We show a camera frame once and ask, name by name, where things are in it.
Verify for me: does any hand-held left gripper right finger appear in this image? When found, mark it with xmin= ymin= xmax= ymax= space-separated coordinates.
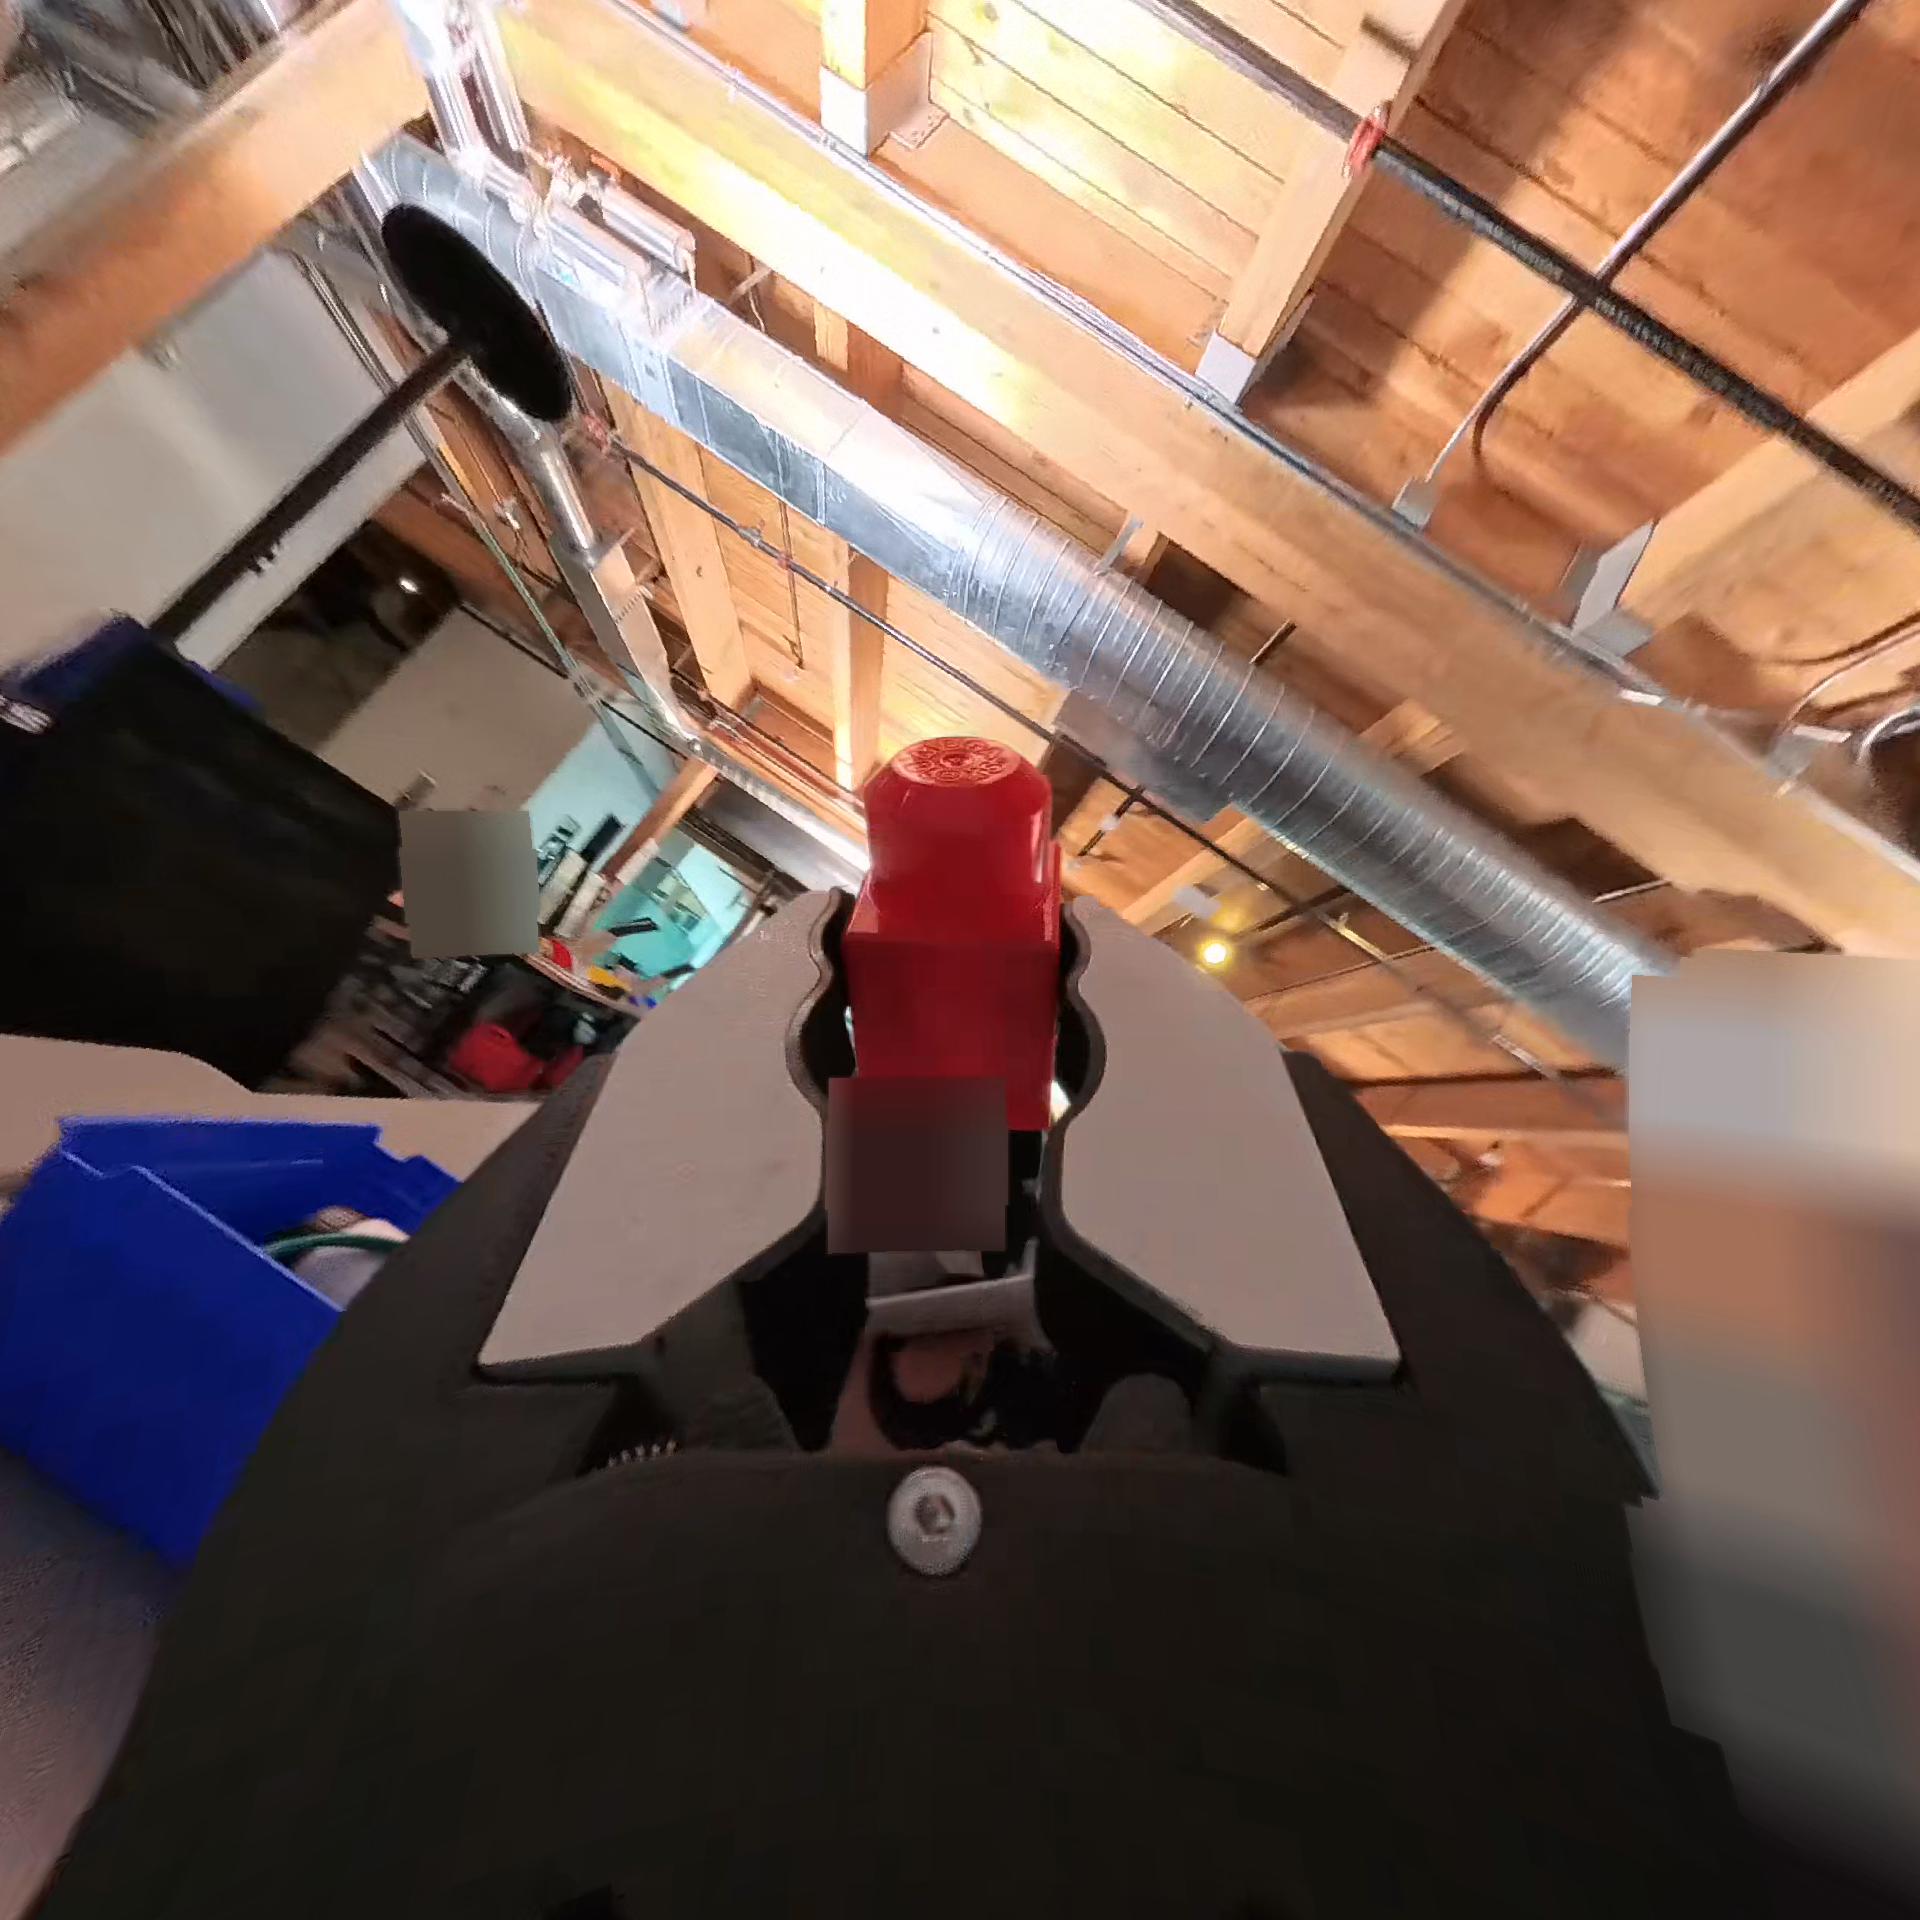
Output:
xmin=1031 ymin=895 xmax=1405 ymax=1451

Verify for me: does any blue plastic bin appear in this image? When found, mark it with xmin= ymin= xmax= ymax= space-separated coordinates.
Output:
xmin=0 ymin=1114 xmax=462 ymax=1565

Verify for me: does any wooden post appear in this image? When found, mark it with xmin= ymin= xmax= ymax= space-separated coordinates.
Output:
xmin=0 ymin=0 xmax=438 ymax=453

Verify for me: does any white bottle black cap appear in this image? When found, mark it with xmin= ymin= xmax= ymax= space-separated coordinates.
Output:
xmin=292 ymin=1206 xmax=408 ymax=1298

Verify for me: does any black mesh office chair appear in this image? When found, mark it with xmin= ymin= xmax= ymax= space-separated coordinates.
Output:
xmin=0 ymin=642 xmax=405 ymax=1084

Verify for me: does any silver ventilation duct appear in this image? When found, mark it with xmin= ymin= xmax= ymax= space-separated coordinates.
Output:
xmin=358 ymin=133 xmax=1674 ymax=1058

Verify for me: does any red bin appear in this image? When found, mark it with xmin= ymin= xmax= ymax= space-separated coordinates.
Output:
xmin=448 ymin=1017 xmax=589 ymax=1097

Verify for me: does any red plastic block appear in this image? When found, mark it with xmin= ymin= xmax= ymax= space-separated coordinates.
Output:
xmin=841 ymin=733 xmax=1067 ymax=1131

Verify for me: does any black ceiling pipe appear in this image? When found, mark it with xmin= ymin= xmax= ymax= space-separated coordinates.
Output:
xmin=1356 ymin=126 xmax=1920 ymax=531

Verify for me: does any green ethernet cable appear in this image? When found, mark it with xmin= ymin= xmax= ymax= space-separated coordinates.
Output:
xmin=261 ymin=1211 xmax=408 ymax=1265

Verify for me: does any black floor lamp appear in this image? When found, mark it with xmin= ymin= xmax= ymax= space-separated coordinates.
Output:
xmin=151 ymin=204 xmax=580 ymax=647

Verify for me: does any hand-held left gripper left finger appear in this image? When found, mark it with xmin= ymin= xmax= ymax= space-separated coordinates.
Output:
xmin=478 ymin=883 xmax=872 ymax=1451

